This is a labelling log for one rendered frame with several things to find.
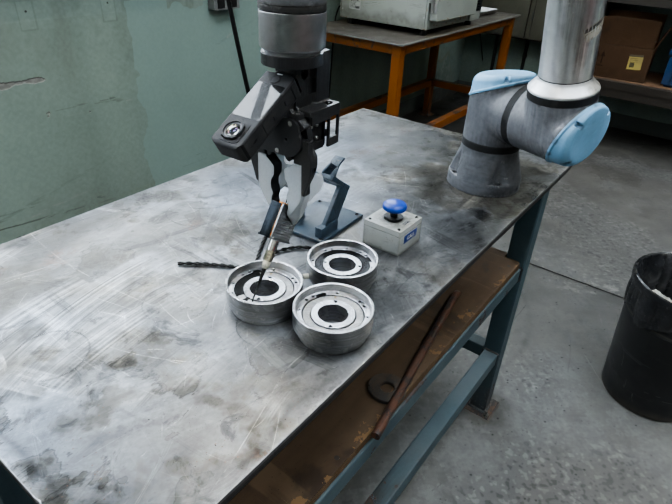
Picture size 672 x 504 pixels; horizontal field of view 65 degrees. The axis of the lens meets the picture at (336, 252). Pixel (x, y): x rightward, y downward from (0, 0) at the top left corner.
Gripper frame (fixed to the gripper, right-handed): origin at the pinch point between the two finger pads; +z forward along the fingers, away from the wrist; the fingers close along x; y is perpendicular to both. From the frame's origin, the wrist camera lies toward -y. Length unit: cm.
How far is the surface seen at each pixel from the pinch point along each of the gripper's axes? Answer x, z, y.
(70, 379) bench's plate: 9.1, 13.2, -27.3
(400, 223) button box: -6.6, 8.7, 22.1
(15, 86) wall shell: 155, 21, 44
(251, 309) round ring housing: -1.4, 10.1, -8.1
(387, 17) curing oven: 104, 9, 212
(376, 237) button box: -3.8, 11.3, 19.6
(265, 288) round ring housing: 1.9, 11.9, -1.7
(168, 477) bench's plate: -9.7, 13.2, -29.3
